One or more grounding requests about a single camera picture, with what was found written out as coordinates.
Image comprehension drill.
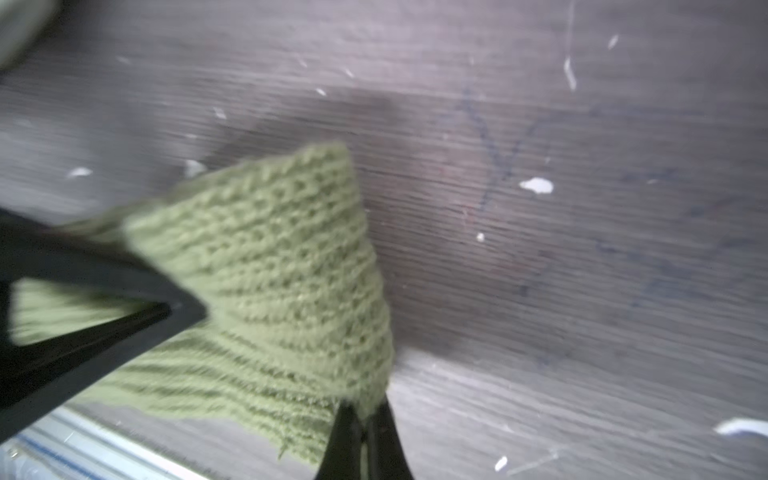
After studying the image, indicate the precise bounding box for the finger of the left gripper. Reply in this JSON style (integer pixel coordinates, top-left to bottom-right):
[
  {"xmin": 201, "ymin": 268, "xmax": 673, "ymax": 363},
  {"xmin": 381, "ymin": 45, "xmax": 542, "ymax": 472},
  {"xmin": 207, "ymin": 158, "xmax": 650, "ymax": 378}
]
[{"xmin": 1, "ymin": 209, "xmax": 207, "ymax": 441}]

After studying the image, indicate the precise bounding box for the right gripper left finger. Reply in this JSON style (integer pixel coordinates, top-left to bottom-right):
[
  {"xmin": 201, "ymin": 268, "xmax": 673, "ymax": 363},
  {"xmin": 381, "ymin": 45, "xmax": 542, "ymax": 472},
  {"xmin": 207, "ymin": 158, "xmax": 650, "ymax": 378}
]
[{"xmin": 314, "ymin": 402, "xmax": 363, "ymax": 480}]

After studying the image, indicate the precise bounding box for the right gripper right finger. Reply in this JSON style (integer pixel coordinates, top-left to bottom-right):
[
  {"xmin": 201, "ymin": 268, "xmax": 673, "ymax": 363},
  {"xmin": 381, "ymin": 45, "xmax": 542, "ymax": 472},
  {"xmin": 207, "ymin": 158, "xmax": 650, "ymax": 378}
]
[{"xmin": 364, "ymin": 398, "xmax": 414, "ymax": 480}]

